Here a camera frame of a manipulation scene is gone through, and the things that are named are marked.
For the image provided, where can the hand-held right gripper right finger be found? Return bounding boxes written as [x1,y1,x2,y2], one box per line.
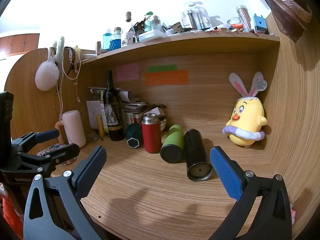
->
[209,146,293,240]

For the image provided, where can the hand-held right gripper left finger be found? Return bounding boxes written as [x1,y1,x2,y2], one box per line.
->
[24,145,108,240]

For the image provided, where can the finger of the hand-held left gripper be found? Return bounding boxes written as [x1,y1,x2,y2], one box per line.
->
[15,143,81,178]
[11,129,60,155]

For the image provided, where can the black cup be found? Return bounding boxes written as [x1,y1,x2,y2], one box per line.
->
[184,129,213,182]

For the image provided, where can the dark green cup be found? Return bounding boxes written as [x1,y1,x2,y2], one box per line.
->
[126,123,143,149]

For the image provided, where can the red cup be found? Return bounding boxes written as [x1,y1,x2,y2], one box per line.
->
[141,113,162,154]

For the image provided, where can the pink cylinder humidifier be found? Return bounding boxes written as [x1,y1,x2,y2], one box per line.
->
[55,110,87,148]

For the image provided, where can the white handwritten paper note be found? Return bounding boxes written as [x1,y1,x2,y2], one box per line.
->
[86,100,105,130]

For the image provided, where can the yellow chick plush toy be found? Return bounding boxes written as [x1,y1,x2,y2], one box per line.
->
[222,72,268,148]

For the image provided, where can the white fluffy earmuffs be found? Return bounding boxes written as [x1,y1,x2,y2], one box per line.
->
[34,36,65,91]

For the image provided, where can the dark wine bottle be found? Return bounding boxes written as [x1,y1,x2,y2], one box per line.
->
[102,70,125,142]

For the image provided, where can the stack of books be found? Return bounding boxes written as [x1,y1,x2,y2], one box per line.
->
[121,100,167,126]

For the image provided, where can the curled loose papers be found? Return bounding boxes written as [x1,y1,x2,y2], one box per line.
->
[88,87,142,104]

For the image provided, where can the black lace headband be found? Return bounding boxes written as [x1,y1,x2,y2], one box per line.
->
[65,46,77,76]

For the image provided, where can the pink sticky note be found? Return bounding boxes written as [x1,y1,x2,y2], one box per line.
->
[116,63,140,82]

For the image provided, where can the orange sticky note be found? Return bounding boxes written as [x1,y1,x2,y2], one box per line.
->
[145,70,189,86]

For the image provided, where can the teal liquid bottle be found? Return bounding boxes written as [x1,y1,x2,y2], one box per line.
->
[103,29,112,51]

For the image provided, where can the blue patterned glass bottle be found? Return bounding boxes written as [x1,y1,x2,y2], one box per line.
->
[109,27,122,51]

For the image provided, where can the wooden desk hutch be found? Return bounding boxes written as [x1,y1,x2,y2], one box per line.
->
[4,12,320,220]

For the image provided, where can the green sticky note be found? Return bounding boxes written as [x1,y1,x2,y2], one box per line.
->
[147,65,177,72]

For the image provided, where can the clear bottle with brown cap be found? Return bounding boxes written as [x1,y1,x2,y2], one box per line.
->
[125,11,136,43]

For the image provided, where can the white plastic tray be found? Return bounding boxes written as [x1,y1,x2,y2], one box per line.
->
[139,29,171,42]

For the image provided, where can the blue plastic box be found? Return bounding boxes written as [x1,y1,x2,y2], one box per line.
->
[253,14,268,34]

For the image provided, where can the bottle with green cap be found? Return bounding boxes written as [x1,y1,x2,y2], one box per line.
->
[144,12,154,32]

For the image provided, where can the clear glass jar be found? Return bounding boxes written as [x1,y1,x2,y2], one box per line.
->
[151,16,162,31]

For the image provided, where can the clear jar of sticks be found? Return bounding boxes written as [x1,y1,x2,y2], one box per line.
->
[236,5,252,32]

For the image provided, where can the clear plastic brush packages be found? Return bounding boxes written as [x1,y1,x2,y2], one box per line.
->
[180,1,209,30]

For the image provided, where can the brown cloth bag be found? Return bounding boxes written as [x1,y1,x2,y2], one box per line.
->
[256,0,313,43]

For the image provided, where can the white cable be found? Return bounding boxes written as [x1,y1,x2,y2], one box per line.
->
[58,47,82,121]

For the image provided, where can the wooden wall cabinets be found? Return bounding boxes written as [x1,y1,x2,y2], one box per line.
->
[0,33,40,57]

